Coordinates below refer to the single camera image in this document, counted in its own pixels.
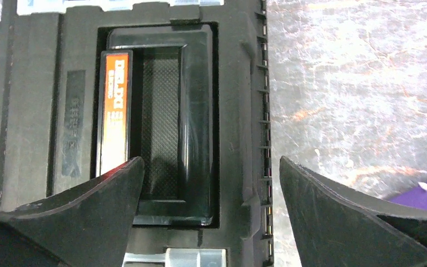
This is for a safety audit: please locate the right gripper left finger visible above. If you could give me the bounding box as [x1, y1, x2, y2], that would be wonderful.
[0, 157, 144, 266]

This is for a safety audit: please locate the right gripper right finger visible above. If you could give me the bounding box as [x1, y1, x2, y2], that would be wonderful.
[280, 157, 427, 266]

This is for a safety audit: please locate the black plastic toolbox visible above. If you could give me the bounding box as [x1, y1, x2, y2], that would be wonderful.
[0, 1, 274, 266]

